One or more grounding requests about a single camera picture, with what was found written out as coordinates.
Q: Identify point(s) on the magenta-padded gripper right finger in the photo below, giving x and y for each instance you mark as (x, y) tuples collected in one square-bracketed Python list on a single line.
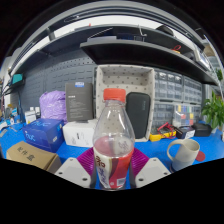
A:
[(151, 171)]

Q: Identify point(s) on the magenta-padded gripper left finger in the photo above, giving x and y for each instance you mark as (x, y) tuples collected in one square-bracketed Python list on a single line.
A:
[(75, 173)]

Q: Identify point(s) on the clear red-capped drink bottle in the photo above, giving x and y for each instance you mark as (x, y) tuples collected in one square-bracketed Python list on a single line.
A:
[(113, 156)]

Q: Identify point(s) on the cream and grey mug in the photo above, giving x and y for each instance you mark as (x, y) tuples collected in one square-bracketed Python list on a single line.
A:
[(186, 155)]

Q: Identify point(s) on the yellow multimeter with red leads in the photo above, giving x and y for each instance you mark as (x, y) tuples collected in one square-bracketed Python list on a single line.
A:
[(161, 133)]

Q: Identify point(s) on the white cardboard box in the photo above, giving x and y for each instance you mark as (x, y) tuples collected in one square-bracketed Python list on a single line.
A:
[(78, 133)]

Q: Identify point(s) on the brown cardboard box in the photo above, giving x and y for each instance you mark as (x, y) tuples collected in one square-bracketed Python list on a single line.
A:
[(30, 155)]

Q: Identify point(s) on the blue cardboard box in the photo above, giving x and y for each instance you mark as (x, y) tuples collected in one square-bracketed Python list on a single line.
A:
[(41, 133)]

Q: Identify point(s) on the grey small-parts drawer cabinet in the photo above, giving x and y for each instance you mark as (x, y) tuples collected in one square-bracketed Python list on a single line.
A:
[(163, 111), (192, 90), (197, 111), (168, 85)]

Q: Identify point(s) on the flat black case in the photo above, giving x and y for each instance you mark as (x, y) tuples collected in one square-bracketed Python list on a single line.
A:
[(202, 129)]

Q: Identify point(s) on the purple plastic bag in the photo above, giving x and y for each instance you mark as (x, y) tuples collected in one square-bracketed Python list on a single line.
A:
[(53, 105)]

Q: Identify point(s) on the dark grey upright box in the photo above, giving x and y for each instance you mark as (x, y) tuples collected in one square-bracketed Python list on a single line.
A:
[(79, 101)]

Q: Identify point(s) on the small white labelled box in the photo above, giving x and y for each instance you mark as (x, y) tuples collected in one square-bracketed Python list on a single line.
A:
[(30, 116)]

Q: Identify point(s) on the green potted plant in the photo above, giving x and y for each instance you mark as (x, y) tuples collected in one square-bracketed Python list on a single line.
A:
[(213, 110)]

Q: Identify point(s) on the white dotted storage tray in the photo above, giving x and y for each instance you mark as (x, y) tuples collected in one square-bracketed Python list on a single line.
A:
[(123, 78)]

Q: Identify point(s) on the dark wall shelf unit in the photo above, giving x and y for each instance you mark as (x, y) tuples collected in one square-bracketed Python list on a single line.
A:
[(140, 53)]

